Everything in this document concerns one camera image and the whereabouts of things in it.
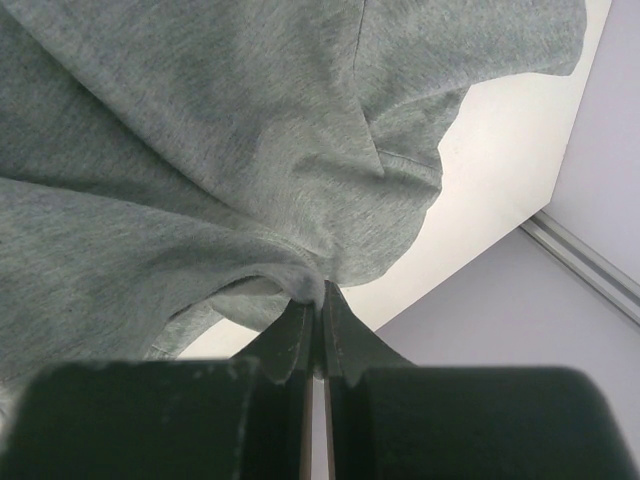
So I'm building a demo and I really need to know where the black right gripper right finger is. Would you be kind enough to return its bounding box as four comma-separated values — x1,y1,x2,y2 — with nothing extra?
320,284,631,479

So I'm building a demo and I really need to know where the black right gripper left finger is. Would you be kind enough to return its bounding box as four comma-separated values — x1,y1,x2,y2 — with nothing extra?
1,303,315,479

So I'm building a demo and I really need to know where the grey t-shirt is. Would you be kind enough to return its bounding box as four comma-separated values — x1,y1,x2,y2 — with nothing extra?
1,1,587,417

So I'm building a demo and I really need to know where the aluminium frame post right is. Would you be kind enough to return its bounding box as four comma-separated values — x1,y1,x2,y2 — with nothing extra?
520,211,639,327

